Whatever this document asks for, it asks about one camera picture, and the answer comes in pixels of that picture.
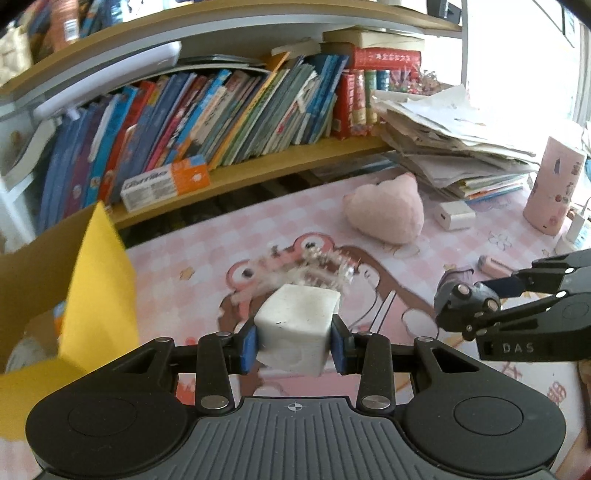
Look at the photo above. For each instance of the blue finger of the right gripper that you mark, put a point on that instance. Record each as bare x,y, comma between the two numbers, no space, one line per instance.
569,273
562,313

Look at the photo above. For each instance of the usmile toothpaste box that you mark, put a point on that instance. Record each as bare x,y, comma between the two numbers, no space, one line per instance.
58,313

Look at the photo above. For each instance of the yellow cardboard box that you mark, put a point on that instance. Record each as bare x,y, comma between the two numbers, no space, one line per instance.
67,308

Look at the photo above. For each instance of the white charger with cable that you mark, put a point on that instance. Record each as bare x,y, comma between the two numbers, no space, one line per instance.
577,226

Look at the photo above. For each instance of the white desk lamp bar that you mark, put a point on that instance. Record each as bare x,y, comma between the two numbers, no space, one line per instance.
146,63

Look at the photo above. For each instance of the pink plush toy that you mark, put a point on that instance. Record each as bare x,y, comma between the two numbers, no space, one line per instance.
391,211

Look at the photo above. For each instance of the stack of papers and books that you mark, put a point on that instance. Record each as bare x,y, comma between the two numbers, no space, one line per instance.
451,146

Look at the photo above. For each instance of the row of leaning books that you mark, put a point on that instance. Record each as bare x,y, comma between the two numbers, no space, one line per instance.
226,112

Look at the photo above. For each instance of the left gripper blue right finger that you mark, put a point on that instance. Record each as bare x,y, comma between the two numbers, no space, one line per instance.
368,355

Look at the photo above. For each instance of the white power adapter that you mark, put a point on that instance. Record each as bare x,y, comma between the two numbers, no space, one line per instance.
455,215

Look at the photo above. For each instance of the grey toy car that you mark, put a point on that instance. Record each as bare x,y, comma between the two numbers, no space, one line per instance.
459,304

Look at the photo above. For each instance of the red dictionary books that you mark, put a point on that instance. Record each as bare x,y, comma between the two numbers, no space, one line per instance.
369,70

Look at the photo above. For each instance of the clear packing tape roll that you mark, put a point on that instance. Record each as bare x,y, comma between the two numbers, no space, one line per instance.
29,351

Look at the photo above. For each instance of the pearl ribbon hair accessory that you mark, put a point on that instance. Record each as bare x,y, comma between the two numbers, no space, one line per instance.
312,266

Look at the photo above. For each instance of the wooden bookshelf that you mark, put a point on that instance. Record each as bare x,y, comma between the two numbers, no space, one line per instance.
47,46

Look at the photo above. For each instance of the pink cylindrical container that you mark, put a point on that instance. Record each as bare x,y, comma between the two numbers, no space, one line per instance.
555,183

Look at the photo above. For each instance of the pink utility knife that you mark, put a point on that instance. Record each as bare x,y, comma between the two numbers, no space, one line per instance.
493,268

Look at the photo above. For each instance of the usmile box on shelf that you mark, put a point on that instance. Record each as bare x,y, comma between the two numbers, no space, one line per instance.
164,183

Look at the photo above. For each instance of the white foam block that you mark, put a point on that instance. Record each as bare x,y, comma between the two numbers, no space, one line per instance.
293,328

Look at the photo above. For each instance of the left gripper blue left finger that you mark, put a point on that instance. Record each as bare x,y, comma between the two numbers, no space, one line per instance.
219,356

